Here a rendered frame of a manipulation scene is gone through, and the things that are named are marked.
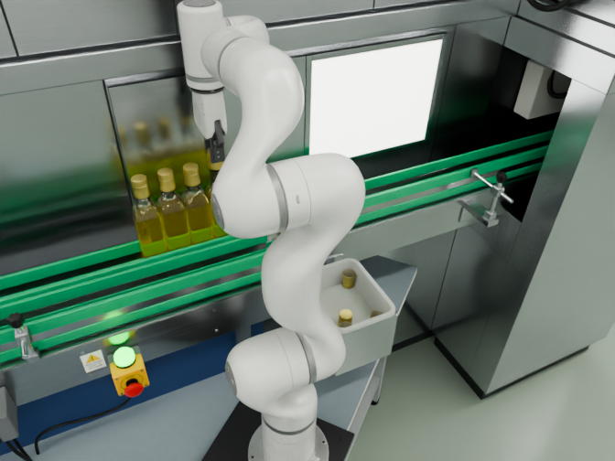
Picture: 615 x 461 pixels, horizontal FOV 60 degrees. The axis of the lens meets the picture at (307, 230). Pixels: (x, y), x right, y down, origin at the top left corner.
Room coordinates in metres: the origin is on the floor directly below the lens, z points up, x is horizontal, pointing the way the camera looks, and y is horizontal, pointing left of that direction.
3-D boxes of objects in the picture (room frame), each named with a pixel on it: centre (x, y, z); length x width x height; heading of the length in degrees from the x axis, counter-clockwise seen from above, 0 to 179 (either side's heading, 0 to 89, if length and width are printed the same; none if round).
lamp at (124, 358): (0.73, 0.40, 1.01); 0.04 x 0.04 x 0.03
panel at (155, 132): (1.28, 0.04, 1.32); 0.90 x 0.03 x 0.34; 117
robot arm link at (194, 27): (1.04, 0.21, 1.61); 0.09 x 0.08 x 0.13; 116
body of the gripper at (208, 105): (1.04, 0.21, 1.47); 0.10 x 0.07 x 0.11; 26
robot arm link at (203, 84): (1.04, 0.22, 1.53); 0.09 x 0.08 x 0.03; 26
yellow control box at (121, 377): (0.73, 0.40, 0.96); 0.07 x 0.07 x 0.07; 27
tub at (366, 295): (0.95, -0.10, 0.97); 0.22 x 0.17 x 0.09; 27
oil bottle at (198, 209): (1.01, 0.27, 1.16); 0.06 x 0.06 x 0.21; 27
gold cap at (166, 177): (0.99, 0.32, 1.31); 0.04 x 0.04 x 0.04
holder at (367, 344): (0.97, -0.09, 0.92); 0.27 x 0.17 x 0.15; 27
